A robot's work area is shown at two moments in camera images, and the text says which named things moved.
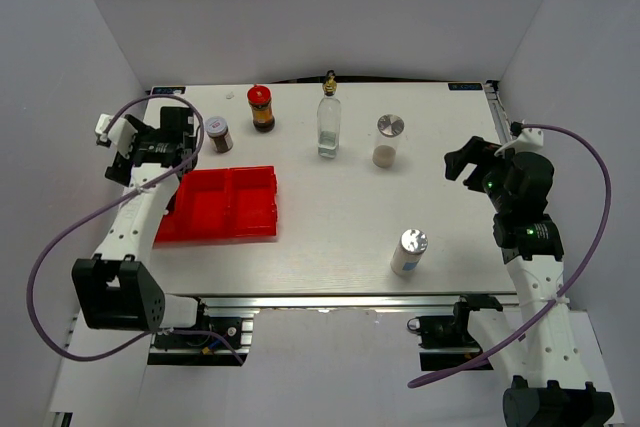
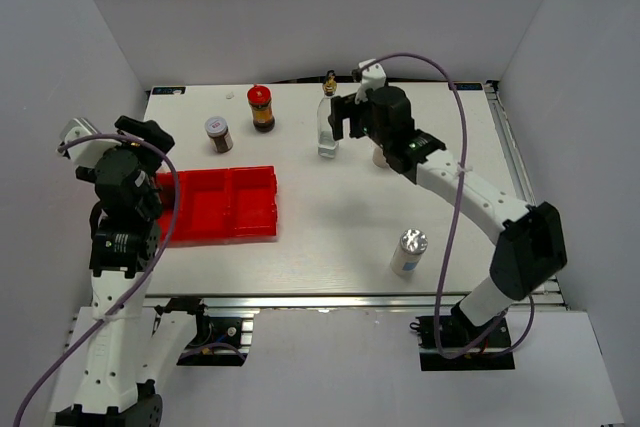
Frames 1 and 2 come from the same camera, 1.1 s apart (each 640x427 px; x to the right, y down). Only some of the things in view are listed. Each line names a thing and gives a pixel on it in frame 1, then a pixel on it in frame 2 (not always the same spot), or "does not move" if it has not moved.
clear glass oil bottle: [329, 117] does not move
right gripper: [456, 161] -> [346, 108]
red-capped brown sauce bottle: [259, 98] does not move
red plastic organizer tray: [221, 203] does not move
